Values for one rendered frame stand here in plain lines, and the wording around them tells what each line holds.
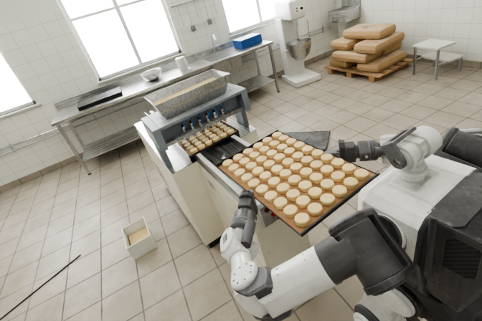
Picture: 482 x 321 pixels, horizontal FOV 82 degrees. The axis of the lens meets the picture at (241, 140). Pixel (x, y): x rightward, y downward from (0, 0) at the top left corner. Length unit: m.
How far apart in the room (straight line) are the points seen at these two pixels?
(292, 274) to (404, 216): 0.27
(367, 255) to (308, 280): 0.13
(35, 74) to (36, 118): 0.65
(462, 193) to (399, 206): 0.13
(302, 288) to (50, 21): 4.63
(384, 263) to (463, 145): 0.43
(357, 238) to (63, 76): 4.65
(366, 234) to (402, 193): 0.16
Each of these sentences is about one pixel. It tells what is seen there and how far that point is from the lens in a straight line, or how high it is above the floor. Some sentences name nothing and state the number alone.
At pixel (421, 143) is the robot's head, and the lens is 0.74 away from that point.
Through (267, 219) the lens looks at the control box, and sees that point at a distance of 1.53.
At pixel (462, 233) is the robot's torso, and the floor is 1.33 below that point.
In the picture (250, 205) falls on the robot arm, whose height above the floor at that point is 1.13.
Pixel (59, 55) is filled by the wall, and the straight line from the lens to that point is 4.89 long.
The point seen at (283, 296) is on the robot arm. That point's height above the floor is 1.25.
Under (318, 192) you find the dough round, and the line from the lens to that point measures 1.08.
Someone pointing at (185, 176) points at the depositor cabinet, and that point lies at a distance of 2.02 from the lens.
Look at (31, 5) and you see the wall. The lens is 4.90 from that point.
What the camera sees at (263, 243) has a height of 0.57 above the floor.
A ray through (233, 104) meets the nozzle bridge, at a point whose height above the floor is 1.07.
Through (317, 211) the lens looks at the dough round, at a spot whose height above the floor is 1.12.
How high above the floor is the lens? 1.84
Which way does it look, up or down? 29 degrees down
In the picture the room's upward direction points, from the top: 16 degrees counter-clockwise
